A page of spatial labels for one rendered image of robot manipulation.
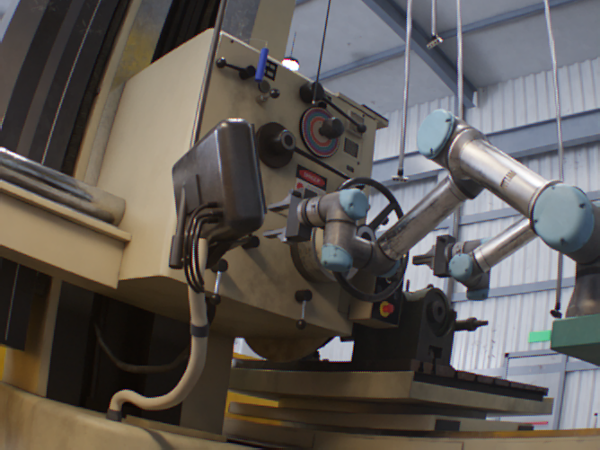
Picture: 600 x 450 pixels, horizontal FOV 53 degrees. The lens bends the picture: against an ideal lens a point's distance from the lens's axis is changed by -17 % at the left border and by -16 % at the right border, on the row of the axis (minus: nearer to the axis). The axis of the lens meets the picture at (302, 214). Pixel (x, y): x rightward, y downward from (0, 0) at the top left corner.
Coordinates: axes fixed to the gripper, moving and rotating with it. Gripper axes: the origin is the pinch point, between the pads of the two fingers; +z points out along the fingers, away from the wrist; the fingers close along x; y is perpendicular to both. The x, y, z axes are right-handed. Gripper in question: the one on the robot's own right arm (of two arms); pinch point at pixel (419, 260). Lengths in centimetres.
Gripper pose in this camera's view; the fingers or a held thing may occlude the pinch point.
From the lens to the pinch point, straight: 228.2
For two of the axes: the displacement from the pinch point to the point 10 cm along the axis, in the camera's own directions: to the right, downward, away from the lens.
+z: -6.8, 1.4, 7.2
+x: -1.4, 9.4, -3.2
